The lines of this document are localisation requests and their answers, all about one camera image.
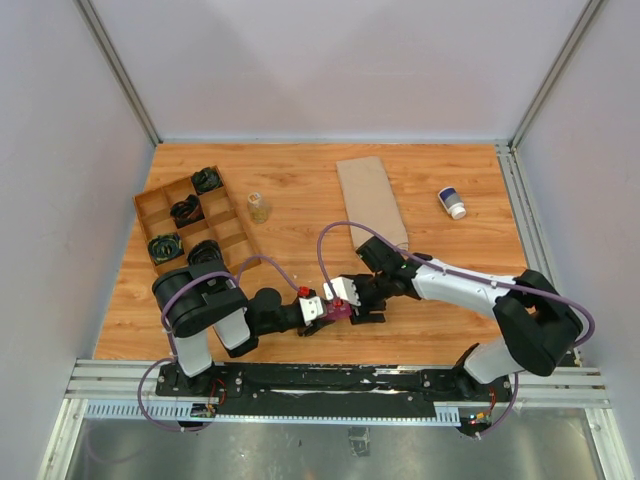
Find pink weekly pill organizer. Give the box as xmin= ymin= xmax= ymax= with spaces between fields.
xmin=324 ymin=302 xmax=352 ymax=321

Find white capped pill bottle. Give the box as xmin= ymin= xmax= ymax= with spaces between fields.
xmin=437 ymin=186 xmax=466 ymax=220

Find clear bottle yellow capsules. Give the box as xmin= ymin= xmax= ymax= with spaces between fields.
xmin=247 ymin=192 xmax=270 ymax=224

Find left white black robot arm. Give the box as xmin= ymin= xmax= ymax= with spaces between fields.
xmin=151 ymin=260 xmax=335 ymax=396

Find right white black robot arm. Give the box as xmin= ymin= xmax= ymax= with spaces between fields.
xmin=351 ymin=237 xmax=583 ymax=400

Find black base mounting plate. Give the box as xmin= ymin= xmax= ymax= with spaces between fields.
xmin=155 ymin=363 xmax=512 ymax=409

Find wooden compartment tray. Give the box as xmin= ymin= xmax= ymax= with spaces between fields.
xmin=133 ymin=166 xmax=261 ymax=276

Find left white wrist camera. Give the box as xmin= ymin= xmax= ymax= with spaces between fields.
xmin=297 ymin=286 xmax=327 ymax=326

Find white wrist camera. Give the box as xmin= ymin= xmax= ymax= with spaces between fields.
xmin=297 ymin=286 xmax=327 ymax=326
xmin=323 ymin=276 xmax=361 ymax=306

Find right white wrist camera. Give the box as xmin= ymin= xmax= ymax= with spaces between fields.
xmin=323 ymin=276 xmax=361 ymax=306

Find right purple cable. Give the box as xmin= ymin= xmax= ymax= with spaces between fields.
xmin=317 ymin=220 xmax=597 ymax=441

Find black coiled cable bottom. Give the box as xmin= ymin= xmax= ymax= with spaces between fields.
xmin=186 ymin=239 xmax=224 ymax=266

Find grey slotted cable duct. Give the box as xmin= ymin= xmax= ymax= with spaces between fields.
xmin=85 ymin=394 xmax=461 ymax=427

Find black green coiled cable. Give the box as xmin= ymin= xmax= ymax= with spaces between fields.
xmin=147 ymin=232 xmax=183 ymax=266

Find black coiled cable middle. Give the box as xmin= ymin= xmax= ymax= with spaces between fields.
xmin=169 ymin=194 xmax=205 ymax=226

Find black coiled cable top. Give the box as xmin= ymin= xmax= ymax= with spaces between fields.
xmin=192 ymin=168 xmax=224 ymax=195

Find right aluminium frame post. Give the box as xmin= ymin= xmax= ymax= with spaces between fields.
xmin=509 ymin=0 xmax=608 ymax=150

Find aluminium frame post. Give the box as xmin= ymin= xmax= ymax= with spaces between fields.
xmin=72 ymin=0 xmax=162 ymax=147
xmin=509 ymin=0 xmax=608 ymax=150

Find left aluminium frame post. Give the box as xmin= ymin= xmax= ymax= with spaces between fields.
xmin=72 ymin=0 xmax=162 ymax=147

